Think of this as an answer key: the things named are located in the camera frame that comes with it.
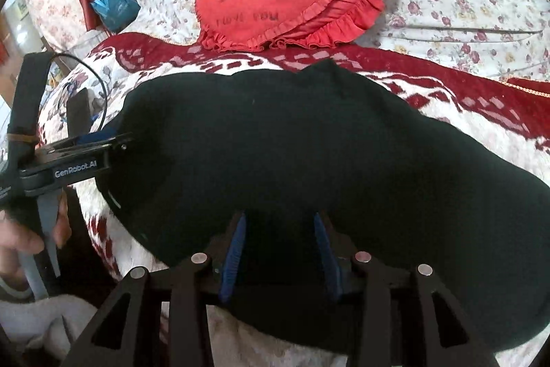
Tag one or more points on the red and white patterned blanket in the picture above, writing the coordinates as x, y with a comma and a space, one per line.
429, 100

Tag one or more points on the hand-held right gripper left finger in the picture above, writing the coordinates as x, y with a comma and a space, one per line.
234, 253

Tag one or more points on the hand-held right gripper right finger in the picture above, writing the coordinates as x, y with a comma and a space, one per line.
325, 253

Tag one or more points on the blue plastic bag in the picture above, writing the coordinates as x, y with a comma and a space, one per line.
114, 6

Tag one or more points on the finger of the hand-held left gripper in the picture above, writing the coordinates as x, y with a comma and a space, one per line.
109, 145

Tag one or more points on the black pants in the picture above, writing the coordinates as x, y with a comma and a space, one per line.
300, 186

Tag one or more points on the person's left hand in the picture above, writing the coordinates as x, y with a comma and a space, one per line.
25, 236

